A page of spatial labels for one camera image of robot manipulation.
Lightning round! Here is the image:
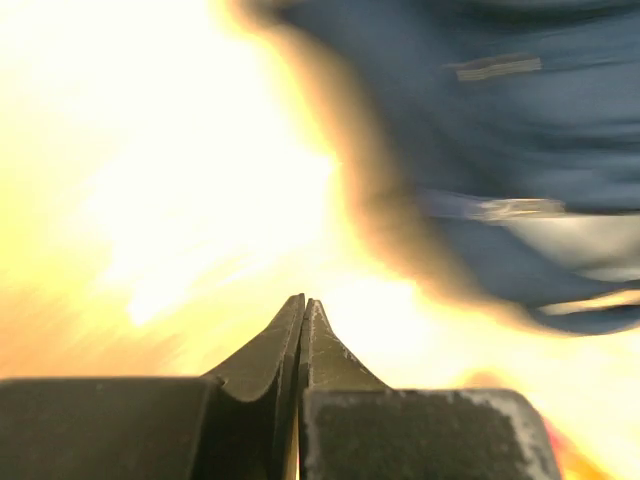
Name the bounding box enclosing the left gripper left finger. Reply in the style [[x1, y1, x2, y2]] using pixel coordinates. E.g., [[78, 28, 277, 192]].
[[1, 295, 305, 480]]

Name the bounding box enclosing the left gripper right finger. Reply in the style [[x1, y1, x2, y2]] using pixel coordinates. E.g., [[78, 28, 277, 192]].
[[298, 300, 562, 480]]

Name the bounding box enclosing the navy blue school backpack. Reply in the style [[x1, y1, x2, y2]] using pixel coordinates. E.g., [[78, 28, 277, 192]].
[[249, 1, 639, 335]]

